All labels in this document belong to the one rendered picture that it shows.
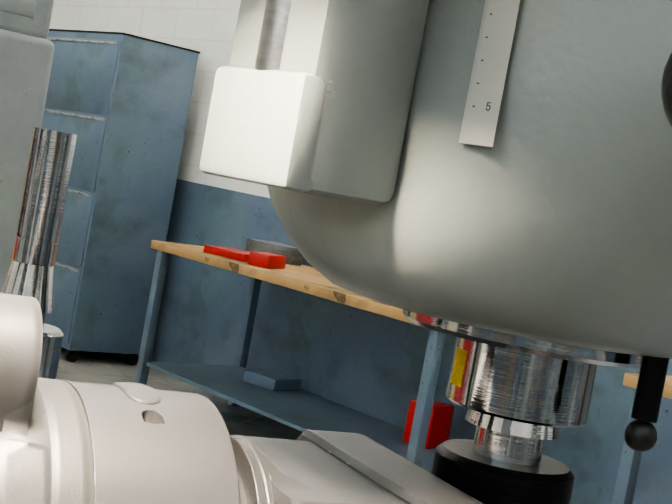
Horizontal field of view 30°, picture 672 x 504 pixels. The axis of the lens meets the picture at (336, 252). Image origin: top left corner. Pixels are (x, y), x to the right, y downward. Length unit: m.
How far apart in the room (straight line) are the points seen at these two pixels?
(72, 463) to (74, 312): 7.36
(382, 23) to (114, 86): 7.30
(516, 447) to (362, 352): 6.19
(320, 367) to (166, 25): 2.81
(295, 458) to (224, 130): 0.12
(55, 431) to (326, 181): 0.10
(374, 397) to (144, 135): 2.30
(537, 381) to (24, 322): 0.16
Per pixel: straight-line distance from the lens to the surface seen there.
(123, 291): 7.82
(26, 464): 0.33
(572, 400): 0.41
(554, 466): 0.43
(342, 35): 0.33
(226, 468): 0.35
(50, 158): 0.72
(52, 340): 0.72
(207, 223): 7.78
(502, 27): 0.33
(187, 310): 7.87
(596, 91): 0.32
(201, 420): 0.36
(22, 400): 0.33
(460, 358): 0.41
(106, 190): 7.65
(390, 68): 0.34
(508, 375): 0.40
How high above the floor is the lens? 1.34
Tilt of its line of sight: 3 degrees down
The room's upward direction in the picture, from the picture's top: 10 degrees clockwise
